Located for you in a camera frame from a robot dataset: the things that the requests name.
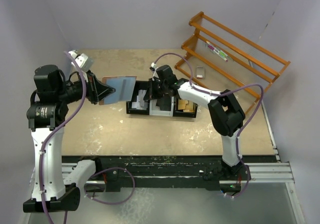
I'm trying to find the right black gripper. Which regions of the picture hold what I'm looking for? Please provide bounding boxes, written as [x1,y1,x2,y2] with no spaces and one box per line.
[144,78,168,100]

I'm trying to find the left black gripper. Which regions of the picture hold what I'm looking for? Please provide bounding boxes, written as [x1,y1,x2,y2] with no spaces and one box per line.
[56,68,115,104]

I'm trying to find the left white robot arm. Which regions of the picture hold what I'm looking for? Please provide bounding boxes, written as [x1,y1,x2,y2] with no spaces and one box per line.
[23,65,116,213]

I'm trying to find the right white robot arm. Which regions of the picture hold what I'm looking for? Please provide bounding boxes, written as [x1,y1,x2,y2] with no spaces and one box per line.
[144,63,246,180]

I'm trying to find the black cards pile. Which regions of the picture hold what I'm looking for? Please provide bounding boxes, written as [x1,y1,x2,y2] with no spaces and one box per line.
[156,97,172,111]

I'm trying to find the black bin with silver cards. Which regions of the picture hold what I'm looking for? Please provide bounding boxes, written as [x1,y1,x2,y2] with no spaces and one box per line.
[126,81,150,115]

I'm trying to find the black bin with gold cards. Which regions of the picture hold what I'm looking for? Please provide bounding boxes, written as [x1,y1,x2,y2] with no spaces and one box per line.
[173,98,198,118]

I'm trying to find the white bin with black cards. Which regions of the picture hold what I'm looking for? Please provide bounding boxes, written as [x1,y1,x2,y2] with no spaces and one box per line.
[149,95,175,117]

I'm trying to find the gold cards pile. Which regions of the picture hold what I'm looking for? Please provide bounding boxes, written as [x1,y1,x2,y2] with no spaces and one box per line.
[177,99,195,113]

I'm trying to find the silver cards pile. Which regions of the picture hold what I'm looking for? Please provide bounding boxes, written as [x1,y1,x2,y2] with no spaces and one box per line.
[131,90,148,110]

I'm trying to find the small white red box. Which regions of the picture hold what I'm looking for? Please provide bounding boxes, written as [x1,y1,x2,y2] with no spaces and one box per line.
[196,66,205,79]

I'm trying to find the orange wooden rack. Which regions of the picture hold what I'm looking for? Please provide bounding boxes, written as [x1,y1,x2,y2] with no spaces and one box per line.
[174,11,291,116]

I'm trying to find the markers on rack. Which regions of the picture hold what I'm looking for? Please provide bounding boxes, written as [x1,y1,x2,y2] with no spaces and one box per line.
[206,41,228,62]

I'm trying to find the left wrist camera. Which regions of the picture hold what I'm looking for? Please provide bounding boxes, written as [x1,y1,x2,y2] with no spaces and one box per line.
[68,50,94,72]

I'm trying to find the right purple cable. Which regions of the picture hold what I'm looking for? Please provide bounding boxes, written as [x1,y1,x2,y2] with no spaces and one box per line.
[149,53,265,200]

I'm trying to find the purple cable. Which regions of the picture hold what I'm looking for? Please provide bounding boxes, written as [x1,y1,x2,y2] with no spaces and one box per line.
[149,53,265,200]
[39,50,137,224]

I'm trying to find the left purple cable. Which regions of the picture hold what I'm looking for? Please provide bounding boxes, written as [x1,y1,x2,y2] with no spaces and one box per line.
[39,50,137,224]

